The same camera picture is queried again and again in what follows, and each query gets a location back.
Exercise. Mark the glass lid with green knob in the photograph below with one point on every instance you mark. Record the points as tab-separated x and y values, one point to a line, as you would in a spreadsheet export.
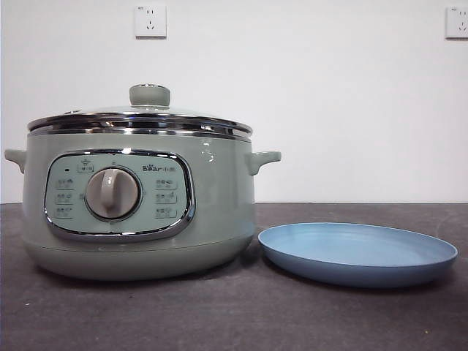
150	96

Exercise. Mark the pale green electric steamer pot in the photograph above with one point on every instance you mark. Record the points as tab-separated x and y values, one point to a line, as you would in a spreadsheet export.
219	204

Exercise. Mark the blue round plate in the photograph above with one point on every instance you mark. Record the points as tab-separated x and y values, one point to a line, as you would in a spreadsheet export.
351	252

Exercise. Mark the white wall socket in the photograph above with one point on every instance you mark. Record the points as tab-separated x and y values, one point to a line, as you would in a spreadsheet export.
150	21
457	22

